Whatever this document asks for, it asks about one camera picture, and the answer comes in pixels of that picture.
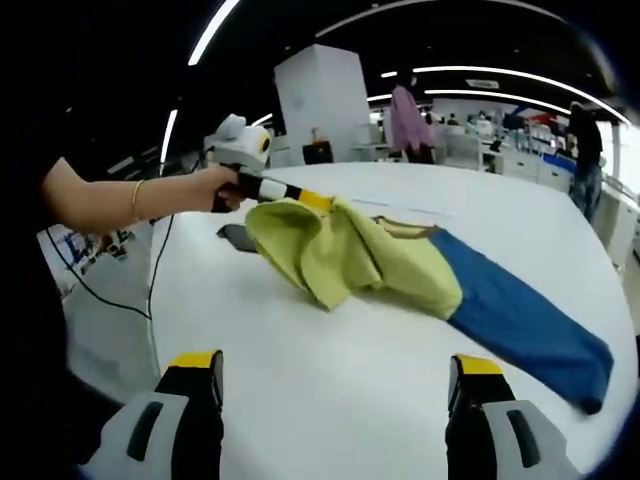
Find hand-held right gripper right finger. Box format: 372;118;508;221
444;353;581;480

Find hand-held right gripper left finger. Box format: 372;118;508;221
82;348;225;480

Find yellow blue grey garment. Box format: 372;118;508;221
217;197;615;416

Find person's left hand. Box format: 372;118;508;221
192;165;242;214

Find black low cabinet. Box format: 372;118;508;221
302;141;334;165

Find white ceiling light strip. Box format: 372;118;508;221
188;0;241;66
162;108;180;164
412;65;626;124

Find white square pillar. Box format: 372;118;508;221
273;43;371;166

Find person's dark clothing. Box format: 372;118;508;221
0;149;126;480

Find white low cabinet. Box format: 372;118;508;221
597;174;640;261

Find gold bracelet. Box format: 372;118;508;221
130;178;146;224

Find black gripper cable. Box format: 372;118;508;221
47;209;176;321

